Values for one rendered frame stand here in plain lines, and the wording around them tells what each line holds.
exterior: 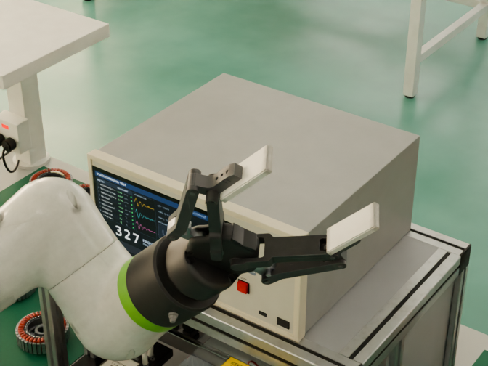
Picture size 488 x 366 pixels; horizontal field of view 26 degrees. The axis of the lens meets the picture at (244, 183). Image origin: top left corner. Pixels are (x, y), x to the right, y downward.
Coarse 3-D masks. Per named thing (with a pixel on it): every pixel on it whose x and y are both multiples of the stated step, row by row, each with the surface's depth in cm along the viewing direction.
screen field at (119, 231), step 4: (116, 224) 184; (116, 228) 184; (120, 228) 184; (124, 228) 183; (116, 232) 185; (120, 232) 184; (124, 232) 184; (128, 232) 183; (132, 232) 182; (120, 236) 185; (124, 236) 184; (128, 236) 184; (132, 236) 183; (136, 236) 182; (128, 240) 184; (132, 240) 183; (136, 240) 183; (140, 240) 182; (140, 244) 182
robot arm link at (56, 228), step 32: (32, 192) 119; (64, 192) 119; (0, 224) 118; (32, 224) 117; (64, 224) 118; (96, 224) 120; (0, 256) 117; (32, 256) 117; (64, 256) 118; (0, 288) 117; (32, 288) 121
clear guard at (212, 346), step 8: (208, 344) 177; (216, 344) 177; (224, 344) 177; (200, 352) 175; (208, 352) 175; (216, 352) 175; (224, 352) 175; (232, 352) 175; (240, 352) 175; (184, 360) 173; (192, 360) 173; (200, 360) 173; (208, 360) 173; (216, 360) 173; (224, 360) 173; (240, 360) 173; (248, 360) 173; (256, 360) 173
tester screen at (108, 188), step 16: (96, 176) 182; (112, 192) 181; (128, 192) 178; (144, 192) 176; (112, 208) 183; (128, 208) 180; (144, 208) 178; (160, 208) 175; (176, 208) 173; (112, 224) 185; (128, 224) 182; (144, 224) 180; (192, 224) 172; (144, 240) 181
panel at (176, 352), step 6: (180, 330) 207; (204, 336) 203; (210, 336) 202; (162, 342) 212; (174, 348) 211; (174, 354) 212; (180, 354) 211; (186, 354) 209; (168, 360) 214; (174, 360) 213; (180, 360) 211; (384, 360) 177
